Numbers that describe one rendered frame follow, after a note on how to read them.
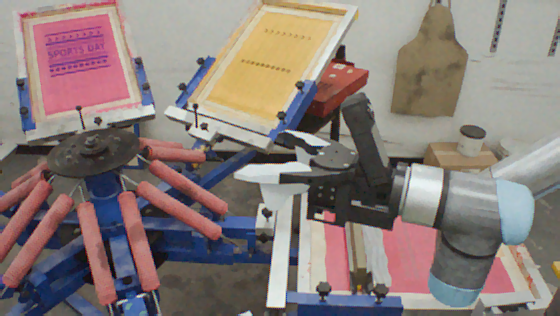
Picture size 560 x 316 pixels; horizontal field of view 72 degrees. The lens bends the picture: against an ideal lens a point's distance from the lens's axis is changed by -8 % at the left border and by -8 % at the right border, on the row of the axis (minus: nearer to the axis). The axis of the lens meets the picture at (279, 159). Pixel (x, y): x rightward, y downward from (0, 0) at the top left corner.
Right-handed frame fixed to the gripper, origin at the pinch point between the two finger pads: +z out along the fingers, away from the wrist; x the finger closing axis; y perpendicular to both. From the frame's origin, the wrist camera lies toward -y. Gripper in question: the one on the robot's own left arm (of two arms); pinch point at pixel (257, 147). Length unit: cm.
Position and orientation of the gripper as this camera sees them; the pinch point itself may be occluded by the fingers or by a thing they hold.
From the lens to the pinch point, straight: 57.1
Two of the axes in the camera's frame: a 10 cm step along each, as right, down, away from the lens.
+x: 3.5, -3.8, 8.6
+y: -0.5, 9.1, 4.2
